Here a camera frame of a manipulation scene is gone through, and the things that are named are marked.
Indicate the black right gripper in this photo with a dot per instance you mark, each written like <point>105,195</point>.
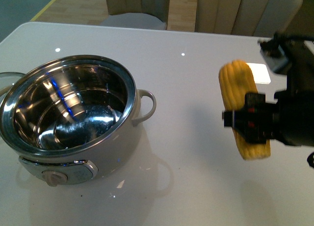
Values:
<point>254,121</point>

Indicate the yellow corn cob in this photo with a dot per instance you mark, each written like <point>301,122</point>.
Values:
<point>236,79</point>

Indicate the glass pot lid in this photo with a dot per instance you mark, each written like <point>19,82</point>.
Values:
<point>7,79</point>

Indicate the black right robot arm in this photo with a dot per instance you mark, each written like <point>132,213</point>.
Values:
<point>289,55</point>

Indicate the beige electric cooking pot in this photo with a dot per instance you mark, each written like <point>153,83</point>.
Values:
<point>74,118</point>

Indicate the beige chair right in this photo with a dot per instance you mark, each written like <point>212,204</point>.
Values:
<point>245,17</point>

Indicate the beige chair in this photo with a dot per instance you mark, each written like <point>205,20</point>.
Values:
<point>142,14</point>
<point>245,17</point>

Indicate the beige chair left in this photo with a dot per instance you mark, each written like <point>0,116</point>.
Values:
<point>142,14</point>

